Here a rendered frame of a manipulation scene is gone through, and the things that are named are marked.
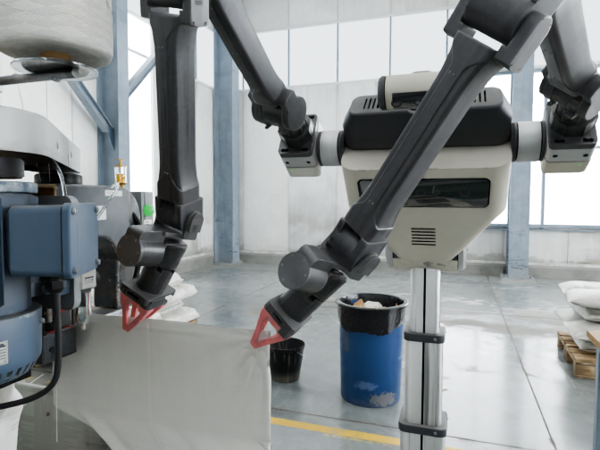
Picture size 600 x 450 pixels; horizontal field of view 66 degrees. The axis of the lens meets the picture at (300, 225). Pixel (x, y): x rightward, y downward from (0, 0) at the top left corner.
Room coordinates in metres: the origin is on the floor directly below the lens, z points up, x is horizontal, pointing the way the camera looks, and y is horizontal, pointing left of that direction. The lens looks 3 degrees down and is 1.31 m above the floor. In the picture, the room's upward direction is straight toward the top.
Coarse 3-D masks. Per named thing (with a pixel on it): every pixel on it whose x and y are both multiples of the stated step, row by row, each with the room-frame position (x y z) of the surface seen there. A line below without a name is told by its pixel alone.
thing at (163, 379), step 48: (96, 336) 0.91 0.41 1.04; (144, 336) 0.88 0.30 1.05; (192, 336) 0.84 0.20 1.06; (240, 336) 0.81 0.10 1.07; (96, 384) 0.92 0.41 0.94; (144, 384) 0.88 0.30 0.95; (192, 384) 0.84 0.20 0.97; (240, 384) 0.81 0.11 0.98; (96, 432) 0.90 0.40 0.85; (144, 432) 0.87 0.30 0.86; (192, 432) 0.84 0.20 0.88; (240, 432) 0.81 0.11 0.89
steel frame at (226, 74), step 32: (128, 64) 6.49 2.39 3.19; (224, 64) 9.50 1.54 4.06; (96, 96) 6.41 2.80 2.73; (128, 96) 6.48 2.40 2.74; (224, 96) 9.50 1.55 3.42; (512, 96) 7.58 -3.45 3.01; (128, 128) 6.47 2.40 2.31; (224, 128) 9.50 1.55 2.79; (128, 160) 6.46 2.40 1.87; (224, 160) 9.50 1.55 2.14; (224, 192) 9.50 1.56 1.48; (512, 192) 7.57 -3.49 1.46; (224, 224) 9.50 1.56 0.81; (512, 224) 7.57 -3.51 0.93; (224, 256) 9.50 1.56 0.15; (512, 256) 7.56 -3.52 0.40
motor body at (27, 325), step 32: (0, 192) 0.54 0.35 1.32; (32, 192) 0.59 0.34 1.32; (0, 224) 0.54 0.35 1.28; (0, 256) 0.54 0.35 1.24; (0, 288) 0.54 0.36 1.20; (0, 320) 0.54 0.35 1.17; (32, 320) 0.58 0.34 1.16; (0, 352) 0.53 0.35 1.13; (32, 352) 0.58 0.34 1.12; (0, 384) 0.55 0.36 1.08
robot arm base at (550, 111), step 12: (552, 108) 0.96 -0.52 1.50; (564, 108) 0.91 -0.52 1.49; (552, 120) 0.95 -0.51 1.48; (564, 120) 0.93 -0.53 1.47; (576, 120) 0.91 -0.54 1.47; (588, 120) 0.92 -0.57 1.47; (552, 132) 0.96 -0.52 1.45; (564, 132) 0.94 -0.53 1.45; (576, 132) 0.93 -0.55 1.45; (588, 132) 0.94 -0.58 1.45; (552, 144) 0.95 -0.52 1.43; (564, 144) 0.94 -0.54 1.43; (576, 144) 0.93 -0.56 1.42; (588, 144) 0.93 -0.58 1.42
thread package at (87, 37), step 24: (0, 0) 0.65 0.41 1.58; (24, 0) 0.64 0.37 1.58; (48, 0) 0.65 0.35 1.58; (72, 0) 0.66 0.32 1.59; (96, 0) 0.69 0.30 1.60; (0, 24) 0.65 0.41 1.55; (24, 24) 0.64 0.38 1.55; (48, 24) 0.64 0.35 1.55; (72, 24) 0.66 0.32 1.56; (96, 24) 0.69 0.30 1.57; (0, 48) 0.69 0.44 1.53; (24, 48) 0.69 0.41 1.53; (48, 48) 0.69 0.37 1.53; (72, 48) 0.69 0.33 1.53; (96, 48) 0.70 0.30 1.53
